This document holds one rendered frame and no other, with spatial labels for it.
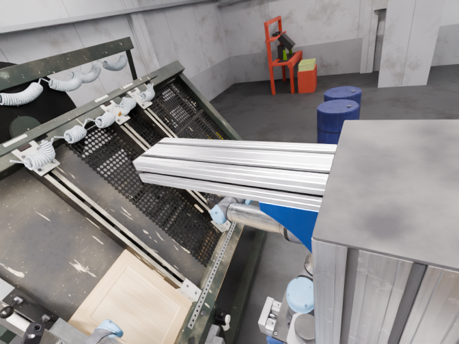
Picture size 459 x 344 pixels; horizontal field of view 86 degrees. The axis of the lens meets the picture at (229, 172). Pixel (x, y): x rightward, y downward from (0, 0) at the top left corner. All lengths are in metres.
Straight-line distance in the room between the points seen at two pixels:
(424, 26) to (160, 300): 6.59
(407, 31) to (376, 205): 6.61
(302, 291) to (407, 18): 6.24
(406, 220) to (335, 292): 0.10
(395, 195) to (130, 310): 1.30
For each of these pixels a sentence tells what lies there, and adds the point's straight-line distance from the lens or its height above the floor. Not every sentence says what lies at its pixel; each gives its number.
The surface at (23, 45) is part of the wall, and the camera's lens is 4.97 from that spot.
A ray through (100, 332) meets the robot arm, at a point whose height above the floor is 1.53.
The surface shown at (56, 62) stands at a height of 2.16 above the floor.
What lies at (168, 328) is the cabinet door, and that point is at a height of 0.94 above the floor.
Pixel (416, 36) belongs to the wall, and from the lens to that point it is 6.87.
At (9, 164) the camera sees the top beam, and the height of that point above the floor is 1.86.
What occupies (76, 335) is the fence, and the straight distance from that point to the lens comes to 1.33.
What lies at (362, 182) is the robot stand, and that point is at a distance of 0.30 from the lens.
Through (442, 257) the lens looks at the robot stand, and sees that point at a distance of 0.24.
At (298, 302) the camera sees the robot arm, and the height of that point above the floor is 1.26.
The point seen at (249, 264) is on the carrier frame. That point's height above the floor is 0.18.
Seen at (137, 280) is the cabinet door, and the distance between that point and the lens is 1.45.
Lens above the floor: 2.21
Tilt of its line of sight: 33 degrees down
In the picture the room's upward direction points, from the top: 14 degrees counter-clockwise
